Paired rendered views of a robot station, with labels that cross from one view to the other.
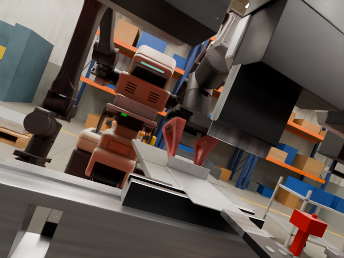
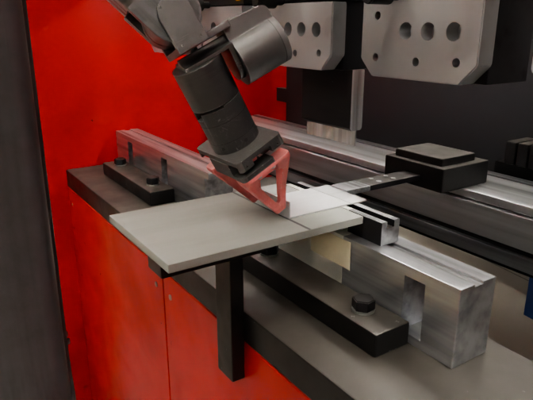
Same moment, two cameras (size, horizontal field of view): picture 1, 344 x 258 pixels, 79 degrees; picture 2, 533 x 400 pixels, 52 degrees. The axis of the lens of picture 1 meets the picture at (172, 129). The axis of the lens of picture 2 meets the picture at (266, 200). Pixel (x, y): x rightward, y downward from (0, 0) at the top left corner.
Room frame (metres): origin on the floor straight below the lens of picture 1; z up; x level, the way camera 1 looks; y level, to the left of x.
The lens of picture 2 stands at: (0.56, 0.59, 1.23)
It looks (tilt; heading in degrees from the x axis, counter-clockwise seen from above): 18 degrees down; 255
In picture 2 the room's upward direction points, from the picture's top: straight up
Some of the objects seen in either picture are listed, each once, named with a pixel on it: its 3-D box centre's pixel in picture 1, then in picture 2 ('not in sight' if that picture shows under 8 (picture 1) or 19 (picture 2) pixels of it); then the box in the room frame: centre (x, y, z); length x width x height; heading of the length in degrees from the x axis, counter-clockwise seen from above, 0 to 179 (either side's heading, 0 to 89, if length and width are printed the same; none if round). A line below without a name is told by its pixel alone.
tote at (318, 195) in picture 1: (307, 190); not in sight; (3.09, -2.21, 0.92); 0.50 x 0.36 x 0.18; 10
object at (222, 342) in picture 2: not in sight; (211, 308); (0.46, -0.03, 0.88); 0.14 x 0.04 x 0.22; 18
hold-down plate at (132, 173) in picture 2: not in sight; (136, 180); (0.52, -0.64, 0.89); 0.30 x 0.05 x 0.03; 108
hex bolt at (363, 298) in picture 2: not in sight; (363, 303); (0.29, 0.06, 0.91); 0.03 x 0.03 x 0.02
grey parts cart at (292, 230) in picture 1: (305, 221); not in sight; (3.09, -2.39, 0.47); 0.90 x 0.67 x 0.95; 100
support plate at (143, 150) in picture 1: (178, 168); (235, 219); (0.42, -0.04, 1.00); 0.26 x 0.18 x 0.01; 18
